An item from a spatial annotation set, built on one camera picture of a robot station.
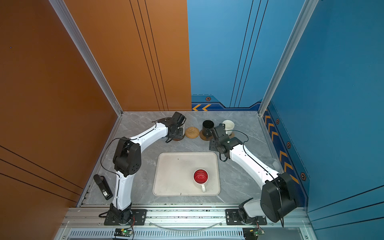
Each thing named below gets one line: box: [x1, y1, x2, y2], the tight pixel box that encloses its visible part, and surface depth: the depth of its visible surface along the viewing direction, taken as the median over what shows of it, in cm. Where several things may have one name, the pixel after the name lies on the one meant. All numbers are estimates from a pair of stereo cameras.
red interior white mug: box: [193, 168, 209, 193], surface depth 82 cm
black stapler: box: [93, 174, 114, 201], surface depth 82 cm
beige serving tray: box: [152, 152, 221, 196], surface depth 91 cm
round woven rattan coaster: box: [185, 126, 200, 139], surface depth 108 cm
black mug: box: [202, 120, 215, 138], surface depth 101 cm
